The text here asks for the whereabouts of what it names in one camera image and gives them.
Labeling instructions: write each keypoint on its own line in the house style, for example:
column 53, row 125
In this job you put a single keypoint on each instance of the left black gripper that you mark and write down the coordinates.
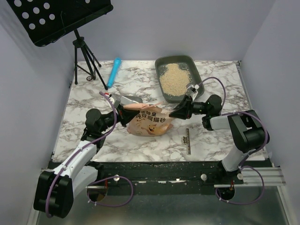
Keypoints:
column 125, row 116

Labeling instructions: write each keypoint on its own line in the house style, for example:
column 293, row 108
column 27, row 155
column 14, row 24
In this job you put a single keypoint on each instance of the aluminium extrusion rail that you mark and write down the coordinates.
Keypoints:
column 271, row 176

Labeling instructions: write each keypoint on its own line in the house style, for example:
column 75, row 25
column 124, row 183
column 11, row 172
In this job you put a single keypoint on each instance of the orange cat litter bag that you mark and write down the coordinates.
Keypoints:
column 151, row 120

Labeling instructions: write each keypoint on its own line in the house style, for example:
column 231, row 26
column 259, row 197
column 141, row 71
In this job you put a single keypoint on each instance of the blue cylindrical handle tool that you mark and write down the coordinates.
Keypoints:
column 115, row 68

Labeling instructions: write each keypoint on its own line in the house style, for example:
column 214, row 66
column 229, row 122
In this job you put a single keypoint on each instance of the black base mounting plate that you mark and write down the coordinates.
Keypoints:
column 164, row 178

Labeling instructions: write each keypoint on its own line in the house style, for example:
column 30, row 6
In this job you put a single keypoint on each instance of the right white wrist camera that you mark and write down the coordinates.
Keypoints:
column 192, row 91

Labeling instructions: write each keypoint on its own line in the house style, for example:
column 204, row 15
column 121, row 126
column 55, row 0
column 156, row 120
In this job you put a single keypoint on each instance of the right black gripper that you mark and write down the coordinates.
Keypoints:
column 187, row 108

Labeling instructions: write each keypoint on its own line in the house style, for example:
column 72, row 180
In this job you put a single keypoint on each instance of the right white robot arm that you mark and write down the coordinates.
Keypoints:
column 248, row 132

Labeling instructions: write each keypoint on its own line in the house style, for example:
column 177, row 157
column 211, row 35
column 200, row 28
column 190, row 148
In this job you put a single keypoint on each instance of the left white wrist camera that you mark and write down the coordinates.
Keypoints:
column 116, row 100

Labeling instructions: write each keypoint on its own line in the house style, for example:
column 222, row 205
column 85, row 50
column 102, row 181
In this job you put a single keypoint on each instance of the dark green litter tray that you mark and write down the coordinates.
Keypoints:
column 186, row 63

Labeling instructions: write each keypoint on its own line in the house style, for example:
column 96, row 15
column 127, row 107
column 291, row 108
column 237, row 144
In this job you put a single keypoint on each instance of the silver metal litter scoop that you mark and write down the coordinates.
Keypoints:
column 133, row 100

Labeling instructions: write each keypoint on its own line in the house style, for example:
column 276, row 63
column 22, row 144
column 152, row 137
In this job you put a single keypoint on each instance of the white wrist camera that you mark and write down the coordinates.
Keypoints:
column 192, row 91
column 116, row 100

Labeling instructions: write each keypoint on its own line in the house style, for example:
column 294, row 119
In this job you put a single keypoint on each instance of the beige litter pile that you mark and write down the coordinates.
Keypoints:
column 174, row 80

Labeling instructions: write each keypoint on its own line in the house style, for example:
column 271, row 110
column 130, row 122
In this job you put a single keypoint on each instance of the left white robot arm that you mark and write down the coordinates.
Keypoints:
column 57, row 188

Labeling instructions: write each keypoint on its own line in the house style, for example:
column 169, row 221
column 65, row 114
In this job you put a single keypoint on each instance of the black perforated music stand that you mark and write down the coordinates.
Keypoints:
column 46, row 21

